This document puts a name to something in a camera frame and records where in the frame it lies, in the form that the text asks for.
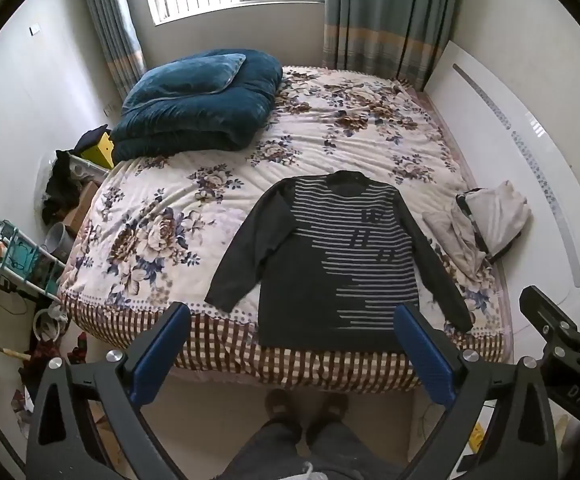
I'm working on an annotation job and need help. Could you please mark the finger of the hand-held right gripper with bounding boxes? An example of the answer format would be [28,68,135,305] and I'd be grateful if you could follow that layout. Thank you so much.
[519,285,580,348]

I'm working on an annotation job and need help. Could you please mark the beige cloth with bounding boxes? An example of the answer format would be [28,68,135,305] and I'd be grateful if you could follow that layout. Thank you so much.
[422,209,493,282]

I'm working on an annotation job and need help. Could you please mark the white headboard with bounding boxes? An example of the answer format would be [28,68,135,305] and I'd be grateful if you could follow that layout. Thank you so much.
[422,40,580,313]

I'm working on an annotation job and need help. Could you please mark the person's shoe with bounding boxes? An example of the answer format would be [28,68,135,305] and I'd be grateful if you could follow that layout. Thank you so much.
[306,392,351,435]
[265,388,304,431]

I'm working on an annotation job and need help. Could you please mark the teal storage rack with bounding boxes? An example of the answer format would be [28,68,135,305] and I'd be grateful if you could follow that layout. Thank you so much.
[0,217,66,303]

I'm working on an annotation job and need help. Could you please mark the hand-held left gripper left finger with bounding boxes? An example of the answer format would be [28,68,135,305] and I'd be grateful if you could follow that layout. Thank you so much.
[26,301,191,480]

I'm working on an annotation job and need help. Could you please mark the yellow box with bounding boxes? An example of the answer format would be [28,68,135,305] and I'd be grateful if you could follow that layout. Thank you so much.
[80,132,116,170]

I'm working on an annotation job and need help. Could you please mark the person's left shoe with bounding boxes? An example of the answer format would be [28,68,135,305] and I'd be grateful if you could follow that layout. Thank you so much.
[265,388,304,431]

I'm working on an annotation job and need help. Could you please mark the white garment with black trim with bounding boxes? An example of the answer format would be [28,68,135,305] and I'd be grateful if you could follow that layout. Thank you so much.
[454,180,534,262]

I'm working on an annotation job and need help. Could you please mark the black clothes heap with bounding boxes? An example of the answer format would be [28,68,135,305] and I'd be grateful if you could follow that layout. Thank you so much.
[41,150,83,227]

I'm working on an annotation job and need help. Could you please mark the dark grey striped sweater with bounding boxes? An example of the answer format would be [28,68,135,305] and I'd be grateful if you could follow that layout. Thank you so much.
[205,170,475,353]

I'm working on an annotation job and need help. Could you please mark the grey-blue curtain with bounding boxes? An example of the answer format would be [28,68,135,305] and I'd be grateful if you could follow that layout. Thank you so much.
[78,0,147,102]
[321,0,463,92]

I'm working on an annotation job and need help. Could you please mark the person's right shoe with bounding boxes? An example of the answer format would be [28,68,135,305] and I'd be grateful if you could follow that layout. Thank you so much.
[306,392,351,435]

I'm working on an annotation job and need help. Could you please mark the dark blue velvet pillow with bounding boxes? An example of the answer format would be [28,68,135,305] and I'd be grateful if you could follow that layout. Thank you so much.
[122,52,247,112]

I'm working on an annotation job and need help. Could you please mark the cardboard box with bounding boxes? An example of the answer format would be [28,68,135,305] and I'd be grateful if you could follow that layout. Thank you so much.
[62,180,101,237]

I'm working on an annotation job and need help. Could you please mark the person's legs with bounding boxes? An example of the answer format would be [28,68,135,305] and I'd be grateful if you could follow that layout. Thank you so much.
[218,419,407,480]

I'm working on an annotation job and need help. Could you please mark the red cloth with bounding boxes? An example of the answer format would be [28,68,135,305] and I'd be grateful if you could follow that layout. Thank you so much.
[18,331,88,392]

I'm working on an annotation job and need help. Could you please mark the grey bucket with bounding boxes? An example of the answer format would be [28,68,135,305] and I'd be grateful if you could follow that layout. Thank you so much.
[44,222,76,264]

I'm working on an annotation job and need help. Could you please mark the floral fleece blanket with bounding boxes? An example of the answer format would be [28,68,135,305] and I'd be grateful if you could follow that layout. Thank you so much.
[56,64,515,393]

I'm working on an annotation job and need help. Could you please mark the folded dark blue quilt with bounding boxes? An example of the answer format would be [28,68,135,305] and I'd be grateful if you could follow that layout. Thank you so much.
[110,49,284,164]

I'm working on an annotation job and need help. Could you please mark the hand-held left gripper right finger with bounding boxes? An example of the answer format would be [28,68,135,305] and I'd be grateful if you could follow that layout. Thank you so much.
[394,303,558,480]

